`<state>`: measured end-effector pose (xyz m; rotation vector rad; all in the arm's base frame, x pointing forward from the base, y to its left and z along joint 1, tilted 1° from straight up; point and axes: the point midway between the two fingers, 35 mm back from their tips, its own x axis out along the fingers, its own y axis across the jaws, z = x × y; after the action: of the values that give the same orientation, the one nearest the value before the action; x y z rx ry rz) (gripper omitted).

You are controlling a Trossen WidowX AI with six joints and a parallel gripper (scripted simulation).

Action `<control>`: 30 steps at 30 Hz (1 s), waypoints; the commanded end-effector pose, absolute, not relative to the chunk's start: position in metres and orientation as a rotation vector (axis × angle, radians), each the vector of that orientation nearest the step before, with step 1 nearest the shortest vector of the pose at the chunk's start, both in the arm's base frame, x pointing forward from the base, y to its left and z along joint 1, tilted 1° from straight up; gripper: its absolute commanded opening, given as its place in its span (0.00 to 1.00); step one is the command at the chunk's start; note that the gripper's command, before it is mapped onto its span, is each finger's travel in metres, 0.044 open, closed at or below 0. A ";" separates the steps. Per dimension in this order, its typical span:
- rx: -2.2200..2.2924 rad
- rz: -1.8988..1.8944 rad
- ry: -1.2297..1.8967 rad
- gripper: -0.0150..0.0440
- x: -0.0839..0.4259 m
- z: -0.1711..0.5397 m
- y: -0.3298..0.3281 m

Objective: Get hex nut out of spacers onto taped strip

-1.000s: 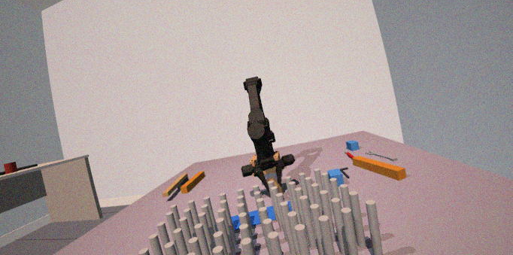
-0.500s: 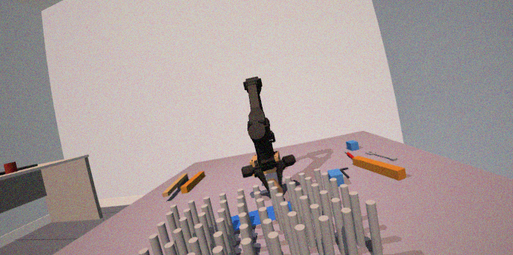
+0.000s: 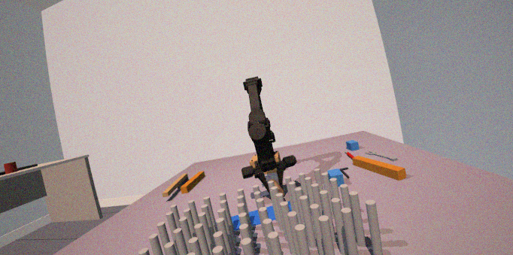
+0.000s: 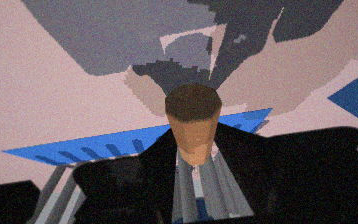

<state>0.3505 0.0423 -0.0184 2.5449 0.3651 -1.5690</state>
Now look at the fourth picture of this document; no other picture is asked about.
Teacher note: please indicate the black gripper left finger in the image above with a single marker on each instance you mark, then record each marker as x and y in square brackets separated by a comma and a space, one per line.
[153, 170]

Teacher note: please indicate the blue flat strip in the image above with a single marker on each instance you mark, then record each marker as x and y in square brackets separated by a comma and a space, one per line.
[121, 143]

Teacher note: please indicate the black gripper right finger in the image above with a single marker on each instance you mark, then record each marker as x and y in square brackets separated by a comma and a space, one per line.
[257, 162]

